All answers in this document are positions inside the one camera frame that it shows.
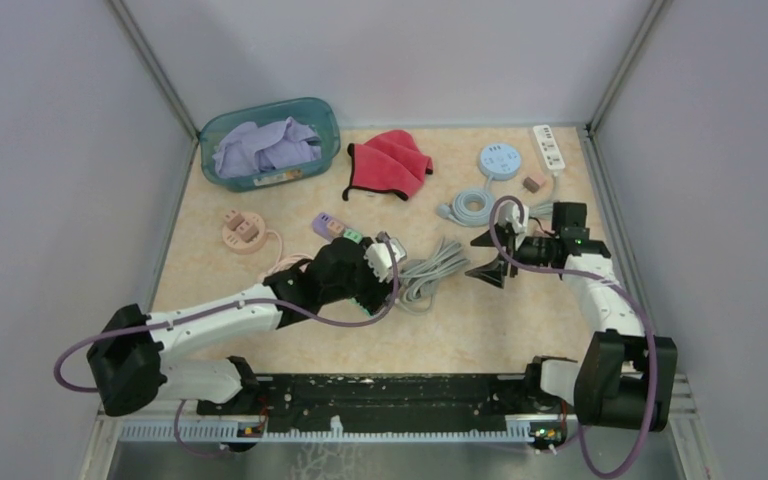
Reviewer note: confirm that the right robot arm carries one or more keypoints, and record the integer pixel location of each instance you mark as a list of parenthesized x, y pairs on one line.
[(624, 380)]

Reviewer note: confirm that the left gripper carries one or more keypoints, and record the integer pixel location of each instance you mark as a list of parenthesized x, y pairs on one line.
[(373, 294)]

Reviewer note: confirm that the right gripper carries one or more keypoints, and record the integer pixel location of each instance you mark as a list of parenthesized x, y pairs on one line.
[(493, 271)]

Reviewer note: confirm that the teal plug on black strip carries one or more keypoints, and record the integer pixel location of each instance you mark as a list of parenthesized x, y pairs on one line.
[(363, 309)]

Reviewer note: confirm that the purple power strip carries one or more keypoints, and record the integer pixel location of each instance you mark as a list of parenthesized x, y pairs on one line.
[(318, 224)]

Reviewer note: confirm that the teal plastic bin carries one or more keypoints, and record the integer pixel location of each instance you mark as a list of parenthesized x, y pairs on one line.
[(311, 111)]

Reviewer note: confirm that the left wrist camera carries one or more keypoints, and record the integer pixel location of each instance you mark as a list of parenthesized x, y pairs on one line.
[(382, 254)]

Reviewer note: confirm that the pink USB charger plug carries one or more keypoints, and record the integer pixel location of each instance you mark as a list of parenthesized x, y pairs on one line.
[(534, 183)]

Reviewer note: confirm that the green plug on purple strip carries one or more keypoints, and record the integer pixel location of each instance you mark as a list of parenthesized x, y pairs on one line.
[(352, 235)]

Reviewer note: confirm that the lavender cloth in bin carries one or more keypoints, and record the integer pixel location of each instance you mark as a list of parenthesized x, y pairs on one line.
[(250, 149)]

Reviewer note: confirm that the round pink power socket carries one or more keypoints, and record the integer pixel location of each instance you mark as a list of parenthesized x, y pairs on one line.
[(232, 241)]

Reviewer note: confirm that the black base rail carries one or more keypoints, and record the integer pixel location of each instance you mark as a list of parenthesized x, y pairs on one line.
[(385, 405)]

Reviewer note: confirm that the pink plug on pink socket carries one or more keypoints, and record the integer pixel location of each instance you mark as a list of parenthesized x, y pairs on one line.
[(233, 219)]

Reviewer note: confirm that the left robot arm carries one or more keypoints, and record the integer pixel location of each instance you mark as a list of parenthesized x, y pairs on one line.
[(142, 357)]

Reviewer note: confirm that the red microfiber cloth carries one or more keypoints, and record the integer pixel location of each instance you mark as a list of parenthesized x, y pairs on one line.
[(388, 163)]

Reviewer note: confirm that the round blue power socket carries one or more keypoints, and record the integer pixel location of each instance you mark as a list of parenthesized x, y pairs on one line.
[(499, 161)]

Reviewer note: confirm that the pink plug on purple strip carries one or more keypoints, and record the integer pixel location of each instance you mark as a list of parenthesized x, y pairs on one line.
[(333, 229)]

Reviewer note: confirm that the white power strip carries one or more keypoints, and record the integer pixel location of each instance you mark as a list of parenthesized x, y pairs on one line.
[(549, 149)]

